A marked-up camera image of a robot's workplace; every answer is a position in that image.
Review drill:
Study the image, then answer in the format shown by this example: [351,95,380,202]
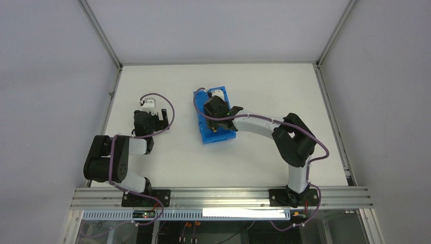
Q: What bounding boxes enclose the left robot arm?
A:
[83,109,169,196]

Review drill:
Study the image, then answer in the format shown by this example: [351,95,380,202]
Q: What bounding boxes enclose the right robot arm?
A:
[203,96,316,207]

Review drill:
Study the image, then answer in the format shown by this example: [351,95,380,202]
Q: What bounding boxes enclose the blue plastic bin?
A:
[193,86,236,144]

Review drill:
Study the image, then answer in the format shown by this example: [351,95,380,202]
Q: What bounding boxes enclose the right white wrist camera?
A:
[209,89,225,101]

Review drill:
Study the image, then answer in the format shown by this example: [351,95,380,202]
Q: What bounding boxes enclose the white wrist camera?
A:
[139,97,158,115]
[209,89,225,101]

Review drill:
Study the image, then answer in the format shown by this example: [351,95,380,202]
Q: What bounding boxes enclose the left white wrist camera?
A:
[139,97,158,115]

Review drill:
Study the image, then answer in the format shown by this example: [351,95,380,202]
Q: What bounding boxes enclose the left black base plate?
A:
[121,189,171,207]

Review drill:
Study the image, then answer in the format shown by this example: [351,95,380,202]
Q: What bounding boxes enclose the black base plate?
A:
[121,189,171,207]
[268,188,320,208]

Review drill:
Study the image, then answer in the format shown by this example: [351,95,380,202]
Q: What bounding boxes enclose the aluminium front rail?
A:
[70,186,374,210]

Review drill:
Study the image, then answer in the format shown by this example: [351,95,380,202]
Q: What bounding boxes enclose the grey slotted cable duct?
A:
[82,208,291,221]

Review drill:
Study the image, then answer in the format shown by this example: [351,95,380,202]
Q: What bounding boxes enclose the right aluminium frame post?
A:
[316,0,358,69]

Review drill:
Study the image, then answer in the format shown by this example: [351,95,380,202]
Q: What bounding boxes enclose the aluminium frame post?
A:
[316,0,358,69]
[77,0,122,70]

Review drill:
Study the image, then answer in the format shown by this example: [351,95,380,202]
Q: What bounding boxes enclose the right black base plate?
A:
[268,188,320,208]

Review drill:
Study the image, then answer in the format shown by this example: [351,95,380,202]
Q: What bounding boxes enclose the left aluminium frame post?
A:
[77,0,122,70]

